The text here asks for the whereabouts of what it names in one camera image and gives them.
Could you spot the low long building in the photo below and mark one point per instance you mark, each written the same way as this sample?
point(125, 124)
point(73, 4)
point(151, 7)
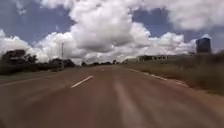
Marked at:
point(151, 58)

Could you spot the row of trees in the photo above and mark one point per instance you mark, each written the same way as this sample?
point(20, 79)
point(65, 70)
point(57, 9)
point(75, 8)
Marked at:
point(20, 61)

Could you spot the pole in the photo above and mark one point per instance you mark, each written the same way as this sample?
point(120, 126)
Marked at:
point(62, 55)

